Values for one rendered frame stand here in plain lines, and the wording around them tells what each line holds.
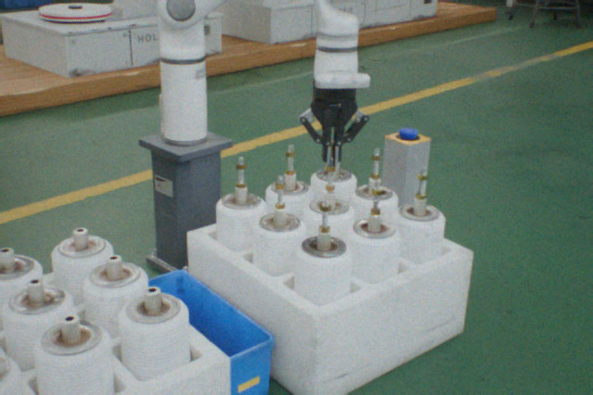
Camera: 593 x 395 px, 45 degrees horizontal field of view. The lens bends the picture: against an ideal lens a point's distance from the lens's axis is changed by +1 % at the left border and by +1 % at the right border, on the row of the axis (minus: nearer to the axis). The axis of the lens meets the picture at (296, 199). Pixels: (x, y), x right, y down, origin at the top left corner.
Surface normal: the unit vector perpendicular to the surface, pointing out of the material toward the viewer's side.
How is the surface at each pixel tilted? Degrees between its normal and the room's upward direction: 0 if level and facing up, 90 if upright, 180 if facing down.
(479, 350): 0
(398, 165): 90
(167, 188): 88
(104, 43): 90
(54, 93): 90
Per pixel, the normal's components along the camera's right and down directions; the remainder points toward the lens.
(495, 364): 0.03, -0.92
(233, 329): -0.77, 0.20
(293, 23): 0.72, 0.29
